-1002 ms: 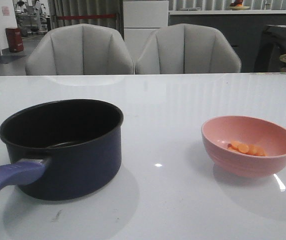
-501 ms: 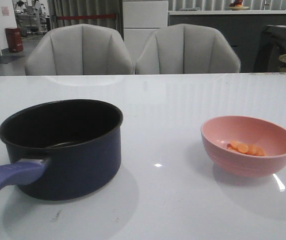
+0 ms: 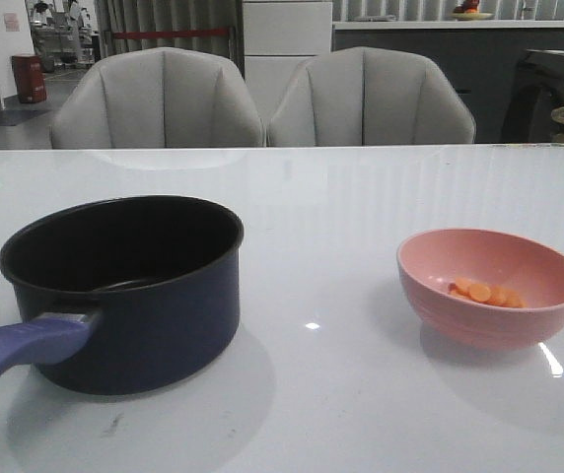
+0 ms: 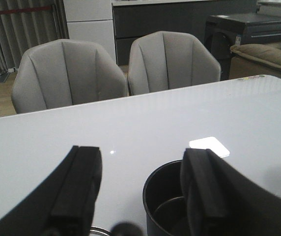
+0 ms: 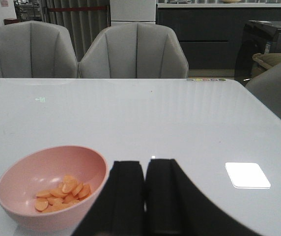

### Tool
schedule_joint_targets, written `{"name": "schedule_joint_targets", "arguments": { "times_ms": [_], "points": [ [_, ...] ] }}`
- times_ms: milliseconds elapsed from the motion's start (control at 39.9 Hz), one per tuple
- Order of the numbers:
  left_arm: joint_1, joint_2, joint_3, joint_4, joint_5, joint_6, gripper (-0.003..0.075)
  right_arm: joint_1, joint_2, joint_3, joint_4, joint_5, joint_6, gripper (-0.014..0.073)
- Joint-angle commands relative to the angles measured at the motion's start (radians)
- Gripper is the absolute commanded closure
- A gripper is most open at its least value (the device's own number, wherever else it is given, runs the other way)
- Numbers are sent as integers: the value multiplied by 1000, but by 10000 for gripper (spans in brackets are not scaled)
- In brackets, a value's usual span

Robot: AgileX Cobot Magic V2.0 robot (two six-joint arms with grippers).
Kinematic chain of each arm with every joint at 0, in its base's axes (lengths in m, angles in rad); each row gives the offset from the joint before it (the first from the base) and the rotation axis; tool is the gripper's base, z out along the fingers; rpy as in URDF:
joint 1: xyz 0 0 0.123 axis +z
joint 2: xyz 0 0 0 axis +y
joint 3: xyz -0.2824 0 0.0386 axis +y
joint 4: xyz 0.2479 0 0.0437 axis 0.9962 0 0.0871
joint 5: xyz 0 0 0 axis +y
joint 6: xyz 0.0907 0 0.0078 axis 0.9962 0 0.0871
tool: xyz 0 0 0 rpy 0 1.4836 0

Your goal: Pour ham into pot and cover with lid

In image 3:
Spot pink bowl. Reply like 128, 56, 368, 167
396, 229, 564, 350

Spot orange ham slices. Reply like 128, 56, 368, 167
449, 277, 525, 308

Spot dark blue saucepan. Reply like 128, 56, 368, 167
0, 195, 244, 395

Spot right grey upholstered chair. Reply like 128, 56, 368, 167
266, 47, 476, 147

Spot grey upholstered chair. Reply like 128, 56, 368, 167
266, 47, 476, 147
50, 47, 265, 150

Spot left grey upholstered chair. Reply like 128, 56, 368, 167
50, 47, 265, 150

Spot red belt stanchion barrier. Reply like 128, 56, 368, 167
103, 25, 238, 75

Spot grey pleated curtain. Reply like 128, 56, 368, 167
96, 0, 244, 64

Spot grey kitchen counter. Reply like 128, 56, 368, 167
333, 20, 564, 143

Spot fruit bowl on counter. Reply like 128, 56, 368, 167
451, 0, 494, 21

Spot red bin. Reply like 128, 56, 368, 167
11, 54, 47, 103

